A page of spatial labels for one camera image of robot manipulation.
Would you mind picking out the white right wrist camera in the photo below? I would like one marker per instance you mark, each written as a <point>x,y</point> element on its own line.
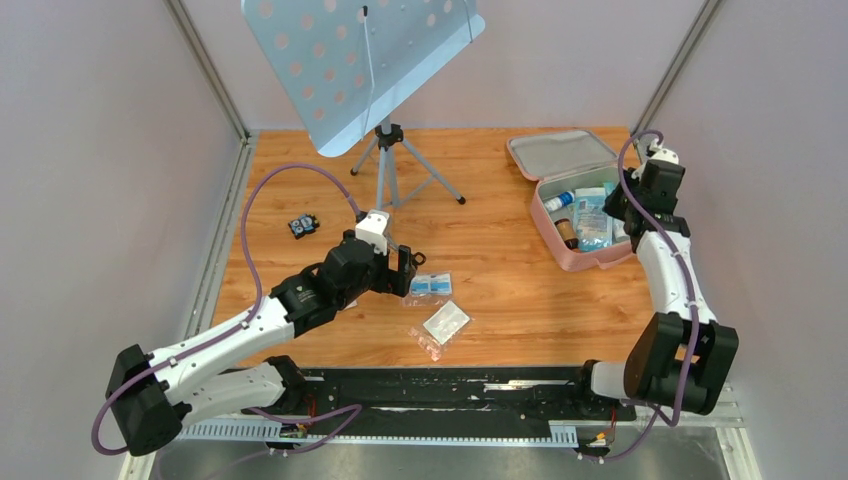
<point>655,150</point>

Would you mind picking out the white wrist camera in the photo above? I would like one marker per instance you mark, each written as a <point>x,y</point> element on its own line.
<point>372,228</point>
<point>655,150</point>

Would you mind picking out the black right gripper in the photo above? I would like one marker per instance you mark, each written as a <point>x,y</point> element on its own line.
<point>610,204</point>

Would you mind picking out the white green medicine bottle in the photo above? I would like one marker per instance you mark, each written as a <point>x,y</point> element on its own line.
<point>619,233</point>

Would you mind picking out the white blue bottle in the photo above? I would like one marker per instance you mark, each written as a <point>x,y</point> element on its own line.
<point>559,201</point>

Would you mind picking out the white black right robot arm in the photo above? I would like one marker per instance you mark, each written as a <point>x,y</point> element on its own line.
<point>683,357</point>

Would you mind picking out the brown medicine bottle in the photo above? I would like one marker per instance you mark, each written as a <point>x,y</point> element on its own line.
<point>567,234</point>

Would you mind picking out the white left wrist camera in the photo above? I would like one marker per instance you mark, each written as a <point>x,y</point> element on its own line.
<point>372,228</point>

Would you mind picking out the white pad in plastic bag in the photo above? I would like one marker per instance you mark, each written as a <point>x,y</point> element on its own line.
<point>437,333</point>

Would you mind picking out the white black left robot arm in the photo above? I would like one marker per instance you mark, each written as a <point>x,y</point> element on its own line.
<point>154,395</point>

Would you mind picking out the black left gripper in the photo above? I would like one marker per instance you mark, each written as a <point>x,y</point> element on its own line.
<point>396,282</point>

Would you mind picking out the alcohol wipes zip bag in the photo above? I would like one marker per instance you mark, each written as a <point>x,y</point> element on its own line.
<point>429,289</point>

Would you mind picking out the pink medicine kit case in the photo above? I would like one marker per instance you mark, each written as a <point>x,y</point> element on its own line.
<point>573,172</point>

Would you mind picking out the large blue cotton packet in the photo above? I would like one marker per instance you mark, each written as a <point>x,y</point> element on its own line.
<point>591,223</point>

